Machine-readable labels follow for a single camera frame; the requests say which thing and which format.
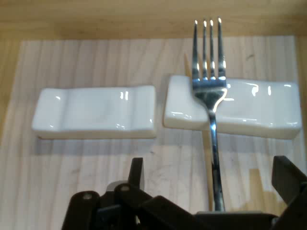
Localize white ceramic cutlery rest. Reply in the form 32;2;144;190
163;75;302;140
31;85;158;140

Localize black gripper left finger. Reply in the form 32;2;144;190
61;157;198;230

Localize steel fork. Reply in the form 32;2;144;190
191;17;227;213

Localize light wooden drawer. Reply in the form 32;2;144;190
0;0;307;230

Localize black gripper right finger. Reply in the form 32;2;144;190
272;155;307;230

